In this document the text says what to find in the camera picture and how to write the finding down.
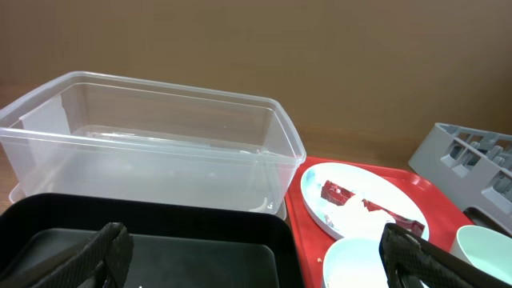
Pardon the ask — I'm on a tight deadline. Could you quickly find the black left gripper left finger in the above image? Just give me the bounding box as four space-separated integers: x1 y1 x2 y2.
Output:
0 222 134 288

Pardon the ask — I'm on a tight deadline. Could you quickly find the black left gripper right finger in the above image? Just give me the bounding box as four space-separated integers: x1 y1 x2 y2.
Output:
379 223 511 288

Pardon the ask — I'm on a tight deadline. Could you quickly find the light blue bowl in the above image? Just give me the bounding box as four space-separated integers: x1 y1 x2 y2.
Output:
322 238 388 288

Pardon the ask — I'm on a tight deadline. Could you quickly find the white tissue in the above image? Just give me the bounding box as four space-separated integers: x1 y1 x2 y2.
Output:
324 196 395 239

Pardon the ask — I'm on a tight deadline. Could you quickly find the light blue plate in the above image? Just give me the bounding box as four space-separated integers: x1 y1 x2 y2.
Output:
301 162 430 240

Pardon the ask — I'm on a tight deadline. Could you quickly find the mint green bowl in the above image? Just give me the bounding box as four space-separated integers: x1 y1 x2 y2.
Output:
450 226 512 284

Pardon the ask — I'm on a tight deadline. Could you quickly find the red snack wrapper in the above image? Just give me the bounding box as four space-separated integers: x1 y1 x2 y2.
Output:
321 180 425 236

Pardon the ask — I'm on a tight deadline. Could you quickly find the black food waste tray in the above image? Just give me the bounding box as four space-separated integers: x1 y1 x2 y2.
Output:
1 194 304 288

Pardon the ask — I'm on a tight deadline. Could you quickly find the grey dishwasher rack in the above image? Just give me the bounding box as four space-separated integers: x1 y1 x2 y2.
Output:
409 123 511 234

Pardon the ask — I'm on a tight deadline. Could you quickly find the clear plastic waste bin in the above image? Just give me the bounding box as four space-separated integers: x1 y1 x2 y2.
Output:
1 71 306 214

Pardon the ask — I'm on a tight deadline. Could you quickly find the red serving tray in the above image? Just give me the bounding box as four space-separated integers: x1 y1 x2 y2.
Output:
285 157 471 288

